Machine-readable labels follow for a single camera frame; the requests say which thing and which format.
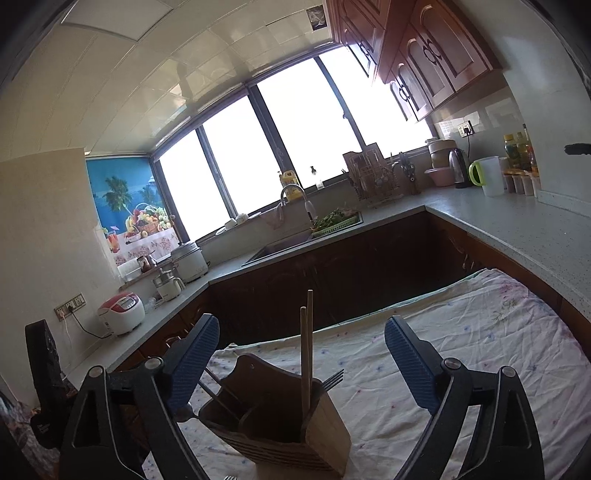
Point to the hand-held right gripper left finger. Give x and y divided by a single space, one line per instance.
194 355

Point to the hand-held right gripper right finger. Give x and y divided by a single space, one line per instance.
411 364

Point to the metal chopstick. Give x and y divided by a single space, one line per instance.
219 406
221 385

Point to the wooden utensil holder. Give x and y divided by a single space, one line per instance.
286 438

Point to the white dotted tablecloth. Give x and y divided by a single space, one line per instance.
438 332

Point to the small white kettle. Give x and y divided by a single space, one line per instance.
168 286

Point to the red and white rice cooker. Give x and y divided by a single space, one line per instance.
122 314

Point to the white electric pot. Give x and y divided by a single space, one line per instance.
190 263

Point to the white container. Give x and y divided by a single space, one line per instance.
129 270

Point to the wooden lower cabinets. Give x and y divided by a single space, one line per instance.
369 263

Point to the wooden cabinets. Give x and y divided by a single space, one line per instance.
415 50
369 263

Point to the kitchen sink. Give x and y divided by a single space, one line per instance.
281 249

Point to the green vegetable basket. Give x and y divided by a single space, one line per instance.
334 221

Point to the grey kitchen countertop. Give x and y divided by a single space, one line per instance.
508 226

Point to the knife and scissors holder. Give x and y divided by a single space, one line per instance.
410 177

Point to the pink basin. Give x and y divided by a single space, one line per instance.
438 177

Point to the steel kitchen faucet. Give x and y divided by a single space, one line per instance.
307 203

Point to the dish rack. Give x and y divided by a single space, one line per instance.
369 177

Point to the yellow bottle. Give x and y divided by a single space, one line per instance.
290 182

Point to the steel electric kettle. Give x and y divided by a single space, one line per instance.
461 168

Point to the small soap bottle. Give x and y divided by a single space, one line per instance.
317 182

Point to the spice jar set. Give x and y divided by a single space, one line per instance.
521 183

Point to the beige jar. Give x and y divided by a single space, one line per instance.
438 152

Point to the large kitchen window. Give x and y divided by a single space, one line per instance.
286 138

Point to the cooking oil bottles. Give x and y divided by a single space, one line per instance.
519 150

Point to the black wok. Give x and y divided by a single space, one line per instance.
579 148

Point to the wooden upper cabinets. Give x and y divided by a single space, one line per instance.
415 50

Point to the ceiling vent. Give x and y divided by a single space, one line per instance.
317 18

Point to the wall socket strip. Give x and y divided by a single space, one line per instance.
70 306

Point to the tropical fruit wall poster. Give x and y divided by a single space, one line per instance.
129 203

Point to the small wall socket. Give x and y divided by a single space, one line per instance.
465 128

